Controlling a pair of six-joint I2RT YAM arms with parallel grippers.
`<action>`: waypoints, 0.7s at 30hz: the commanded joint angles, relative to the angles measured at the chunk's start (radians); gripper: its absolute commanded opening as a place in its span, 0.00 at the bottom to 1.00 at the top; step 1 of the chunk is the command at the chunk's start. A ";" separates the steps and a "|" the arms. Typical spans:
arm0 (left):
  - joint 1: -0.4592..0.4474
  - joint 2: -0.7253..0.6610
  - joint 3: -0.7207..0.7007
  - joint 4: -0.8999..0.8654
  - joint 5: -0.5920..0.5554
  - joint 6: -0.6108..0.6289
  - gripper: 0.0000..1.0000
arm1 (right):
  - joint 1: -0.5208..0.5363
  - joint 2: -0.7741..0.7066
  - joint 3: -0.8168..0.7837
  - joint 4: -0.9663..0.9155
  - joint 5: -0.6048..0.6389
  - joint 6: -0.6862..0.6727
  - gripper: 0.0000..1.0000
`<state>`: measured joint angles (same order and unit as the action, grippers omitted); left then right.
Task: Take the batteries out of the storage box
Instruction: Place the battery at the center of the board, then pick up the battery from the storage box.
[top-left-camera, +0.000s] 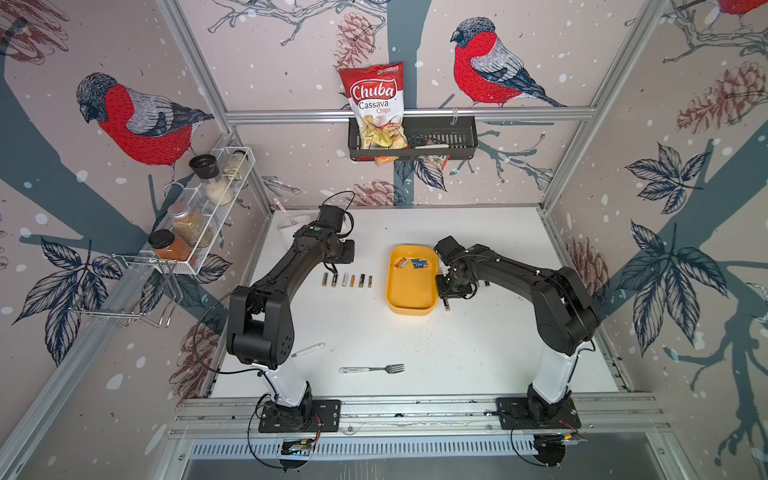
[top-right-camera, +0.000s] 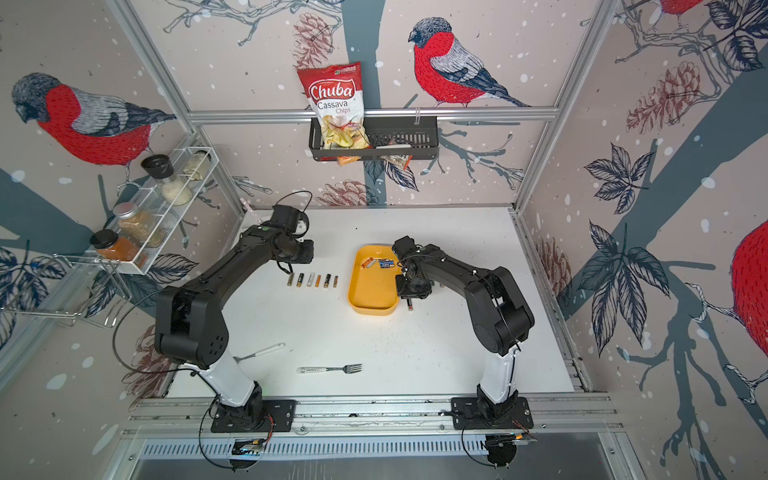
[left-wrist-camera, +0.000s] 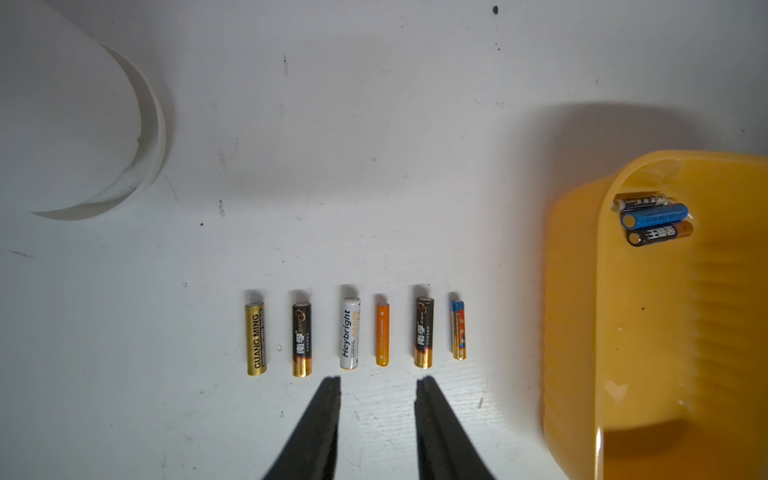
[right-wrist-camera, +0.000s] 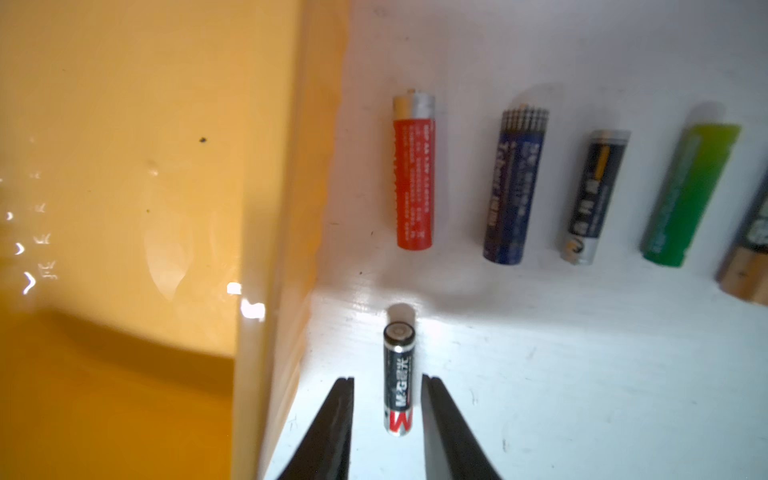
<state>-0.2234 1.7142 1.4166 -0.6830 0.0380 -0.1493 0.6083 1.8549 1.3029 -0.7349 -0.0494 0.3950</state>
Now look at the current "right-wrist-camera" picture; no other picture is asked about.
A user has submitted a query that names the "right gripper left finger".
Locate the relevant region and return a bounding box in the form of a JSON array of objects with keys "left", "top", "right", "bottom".
[{"left": 279, "top": 377, "right": 354, "bottom": 480}]

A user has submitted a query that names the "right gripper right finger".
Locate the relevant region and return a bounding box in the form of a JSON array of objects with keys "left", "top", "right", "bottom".
[{"left": 421, "top": 374, "right": 501, "bottom": 480}]

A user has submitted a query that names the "black red tip battery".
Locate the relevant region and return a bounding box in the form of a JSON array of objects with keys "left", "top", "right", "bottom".
[{"left": 383, "top": 321, "right": 416, "bottom": 436}]

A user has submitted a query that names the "yellow plastic storage box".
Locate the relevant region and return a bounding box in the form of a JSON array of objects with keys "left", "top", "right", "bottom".
[{"left": 1, "top": 1, "right": 350, "bottom": 479}]

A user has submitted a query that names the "black copper battery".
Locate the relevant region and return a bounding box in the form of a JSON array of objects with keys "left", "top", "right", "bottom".
[{"left": 717, "top": 176, "right": 767, "bottom": 306}]

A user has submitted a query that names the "red Deli carbon battery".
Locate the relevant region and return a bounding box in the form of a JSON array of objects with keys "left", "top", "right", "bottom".
[{"left": 393, "top": 89, "right": 436, "bottom": 251}]

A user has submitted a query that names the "green battery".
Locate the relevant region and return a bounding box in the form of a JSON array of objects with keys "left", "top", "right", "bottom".
[{"left": 641, "top": 123, "right": 742, "bottom": 268}]

